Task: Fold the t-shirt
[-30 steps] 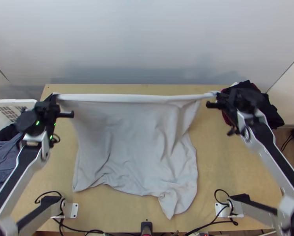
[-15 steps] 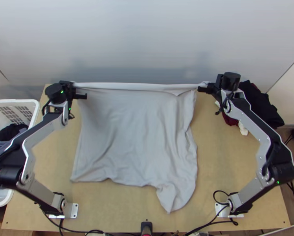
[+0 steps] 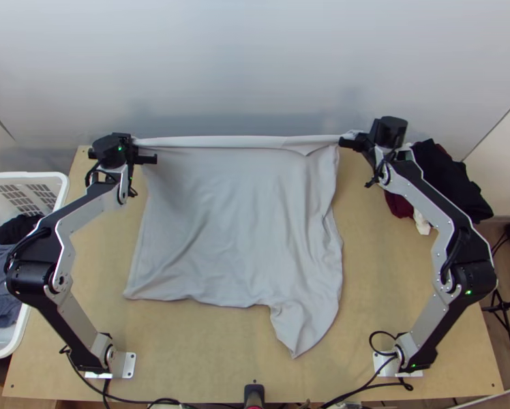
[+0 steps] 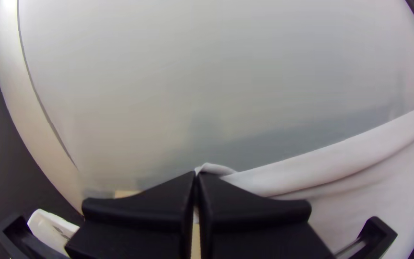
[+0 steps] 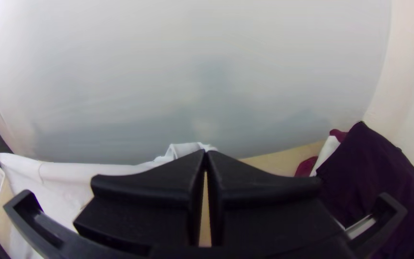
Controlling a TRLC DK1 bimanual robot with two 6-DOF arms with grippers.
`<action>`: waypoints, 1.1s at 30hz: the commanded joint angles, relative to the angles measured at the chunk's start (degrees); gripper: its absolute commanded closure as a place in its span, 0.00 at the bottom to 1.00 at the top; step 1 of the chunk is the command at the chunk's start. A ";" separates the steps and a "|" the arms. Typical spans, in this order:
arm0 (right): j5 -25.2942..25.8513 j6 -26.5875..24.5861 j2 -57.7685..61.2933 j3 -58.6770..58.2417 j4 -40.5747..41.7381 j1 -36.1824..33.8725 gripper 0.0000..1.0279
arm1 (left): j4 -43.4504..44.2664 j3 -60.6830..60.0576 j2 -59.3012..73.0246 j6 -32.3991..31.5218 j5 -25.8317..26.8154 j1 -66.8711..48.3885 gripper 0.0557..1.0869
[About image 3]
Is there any light grey t-shirt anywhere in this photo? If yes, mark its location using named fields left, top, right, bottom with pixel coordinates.
left=123, top=131, right=365, bottom=360

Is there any white laundry basket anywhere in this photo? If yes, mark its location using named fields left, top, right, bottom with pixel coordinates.
left=0, top=171, right=70, bottom=359

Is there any black cable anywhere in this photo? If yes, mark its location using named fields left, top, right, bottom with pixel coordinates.
left=322, top=331, right=415, bottom=405
left=59, top=346, right=183, bottom=406

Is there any black tripod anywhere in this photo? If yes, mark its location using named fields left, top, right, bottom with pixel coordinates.
left=481, top=272, right=510, bottom=354

